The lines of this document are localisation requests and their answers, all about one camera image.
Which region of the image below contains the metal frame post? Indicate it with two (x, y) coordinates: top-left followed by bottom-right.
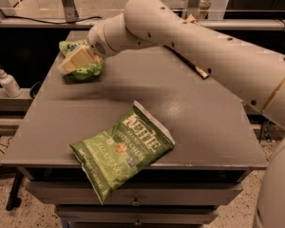
(61, 0), (78, 23)

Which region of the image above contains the green rice chip bag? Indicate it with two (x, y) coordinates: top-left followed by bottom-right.
(59, 40), (105, 83)

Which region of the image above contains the green Kettle jalapeno chip bag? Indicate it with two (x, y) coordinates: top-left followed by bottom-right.
(70, 102), (175, 203)

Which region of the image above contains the white pump bottle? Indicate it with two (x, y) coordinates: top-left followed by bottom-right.
(0, 67), (21, 98)

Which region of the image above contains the brown sea salt chip bag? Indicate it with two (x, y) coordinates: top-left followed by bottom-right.
(165, 12), (209, 79)

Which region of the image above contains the grey drawer cabinet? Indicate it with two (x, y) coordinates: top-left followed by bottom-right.
(0, 29), (269, 228)

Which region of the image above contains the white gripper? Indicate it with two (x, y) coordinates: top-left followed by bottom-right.
(58, 20), (118, 74)

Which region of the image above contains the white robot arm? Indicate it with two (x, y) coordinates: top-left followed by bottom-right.
(59, 0), (285, 228)

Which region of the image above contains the black cable on ledge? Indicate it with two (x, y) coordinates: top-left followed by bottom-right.
(0, 0), (103, 25)

